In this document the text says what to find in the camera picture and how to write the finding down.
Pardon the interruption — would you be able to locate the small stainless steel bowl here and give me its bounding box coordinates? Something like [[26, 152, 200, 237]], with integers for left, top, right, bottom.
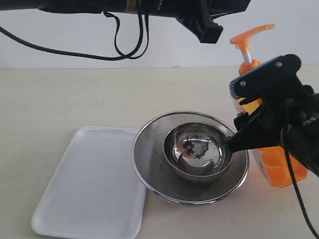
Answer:
[[163, 122, 233, 183]]

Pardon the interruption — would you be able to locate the steel mesh strainer basket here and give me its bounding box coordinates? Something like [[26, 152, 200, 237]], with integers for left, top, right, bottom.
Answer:
[[132, 111, 250, 205]]

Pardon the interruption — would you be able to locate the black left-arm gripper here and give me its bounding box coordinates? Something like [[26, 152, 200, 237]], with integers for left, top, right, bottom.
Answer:
[[142, 0, 250, 43]]

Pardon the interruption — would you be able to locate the orange dish soap pump bottle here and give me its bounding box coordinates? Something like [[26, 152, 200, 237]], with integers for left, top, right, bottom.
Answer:
[[230, 24, 308, 188]]

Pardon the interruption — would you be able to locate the white rectangular plastic tray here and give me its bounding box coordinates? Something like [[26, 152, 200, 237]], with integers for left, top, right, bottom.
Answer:
[[31, 126, 146, 239]]

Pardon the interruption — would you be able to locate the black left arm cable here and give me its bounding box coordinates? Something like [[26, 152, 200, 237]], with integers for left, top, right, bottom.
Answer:
[[0, 11, 150, 61]]

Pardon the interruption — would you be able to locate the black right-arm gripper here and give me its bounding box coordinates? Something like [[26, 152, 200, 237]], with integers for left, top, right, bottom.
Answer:
[[225, 84, 319, 175]]

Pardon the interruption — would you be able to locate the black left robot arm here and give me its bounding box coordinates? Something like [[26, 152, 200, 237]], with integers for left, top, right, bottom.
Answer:
[[0, 0, 250, 44]]

